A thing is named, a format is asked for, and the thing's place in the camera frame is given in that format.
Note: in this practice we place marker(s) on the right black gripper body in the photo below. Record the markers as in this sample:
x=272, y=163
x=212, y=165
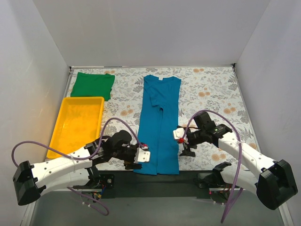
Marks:
x=187, y=146

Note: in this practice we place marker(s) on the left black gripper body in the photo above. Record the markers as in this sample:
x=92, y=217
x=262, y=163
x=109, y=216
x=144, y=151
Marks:
x=131, y=162

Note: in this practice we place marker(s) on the blue t shirt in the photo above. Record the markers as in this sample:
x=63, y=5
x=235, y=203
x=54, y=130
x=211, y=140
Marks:
x=158, y=120

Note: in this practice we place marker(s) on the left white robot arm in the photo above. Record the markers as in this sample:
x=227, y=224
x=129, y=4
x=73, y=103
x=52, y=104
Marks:
x=78, y=169

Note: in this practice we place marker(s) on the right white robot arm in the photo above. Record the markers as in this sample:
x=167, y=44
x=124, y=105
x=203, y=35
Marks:
x=226, y=138

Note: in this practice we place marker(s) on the yellow plastic tray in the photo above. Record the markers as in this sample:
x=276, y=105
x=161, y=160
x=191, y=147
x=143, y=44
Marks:
x=78, y=123

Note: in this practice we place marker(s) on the floral table mat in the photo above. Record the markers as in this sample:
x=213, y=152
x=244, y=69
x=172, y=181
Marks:
x=214, y=90

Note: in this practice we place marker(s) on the folded green t shirt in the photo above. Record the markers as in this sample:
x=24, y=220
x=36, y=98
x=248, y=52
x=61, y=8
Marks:
x=93, y=85

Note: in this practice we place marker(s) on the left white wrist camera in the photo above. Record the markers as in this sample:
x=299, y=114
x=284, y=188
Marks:
x=142, y=154

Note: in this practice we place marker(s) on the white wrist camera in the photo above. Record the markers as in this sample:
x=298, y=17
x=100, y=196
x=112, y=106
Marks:
x=142, y=154
x=180, y=135

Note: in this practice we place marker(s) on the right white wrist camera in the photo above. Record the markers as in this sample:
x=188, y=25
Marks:
x=180, y=135

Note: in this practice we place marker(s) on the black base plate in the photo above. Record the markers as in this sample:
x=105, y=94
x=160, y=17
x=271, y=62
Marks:
x=127, y=184

